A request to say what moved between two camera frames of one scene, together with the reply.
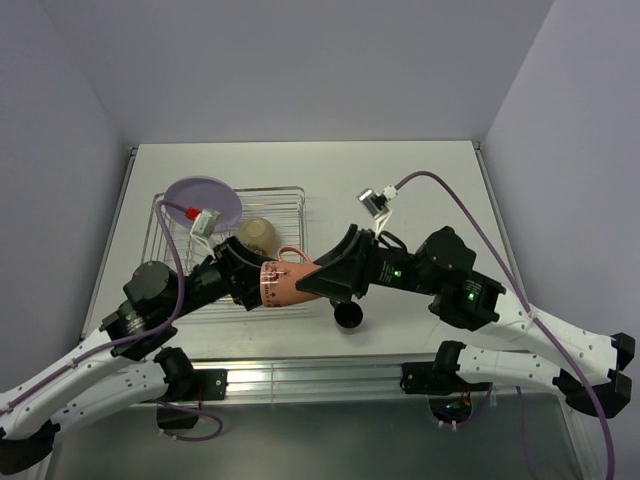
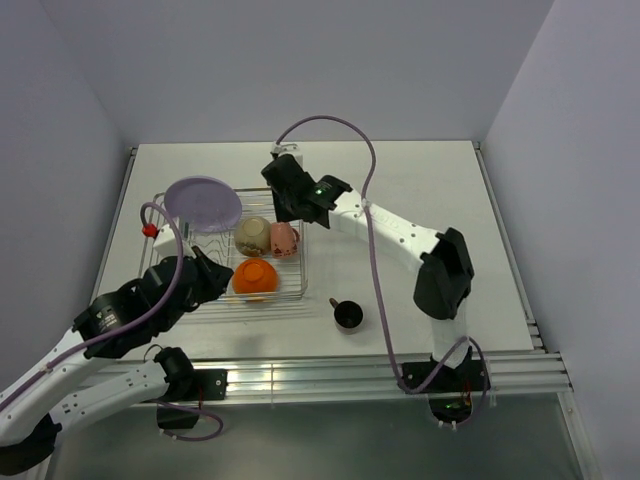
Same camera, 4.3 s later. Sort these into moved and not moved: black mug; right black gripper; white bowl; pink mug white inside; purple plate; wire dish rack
Moved: right black gripper; pink mug white inside
Not moved: white bowl; wire dish rack; purple plate; black mug
